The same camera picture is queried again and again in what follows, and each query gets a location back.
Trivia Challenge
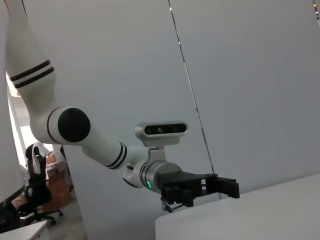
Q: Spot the black office chair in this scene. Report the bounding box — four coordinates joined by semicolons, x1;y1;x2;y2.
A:
23;143;65;226

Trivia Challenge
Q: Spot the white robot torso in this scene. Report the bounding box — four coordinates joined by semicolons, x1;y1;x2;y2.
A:
0;0;31;205

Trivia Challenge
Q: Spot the white cabinet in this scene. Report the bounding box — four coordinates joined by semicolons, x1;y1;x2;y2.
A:
0;219;50;240

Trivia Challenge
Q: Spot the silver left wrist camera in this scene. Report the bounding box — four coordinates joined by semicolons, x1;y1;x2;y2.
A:
134;120;190;171

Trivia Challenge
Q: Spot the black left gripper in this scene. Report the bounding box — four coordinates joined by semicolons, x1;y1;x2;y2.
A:
156;171;240;208

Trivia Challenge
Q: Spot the brown cardboard box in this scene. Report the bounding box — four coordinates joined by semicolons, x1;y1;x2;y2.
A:
41;178;73;213
44;151;69;181

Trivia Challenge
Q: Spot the white garment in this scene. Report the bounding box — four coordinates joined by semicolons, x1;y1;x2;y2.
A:
31;141;52;176

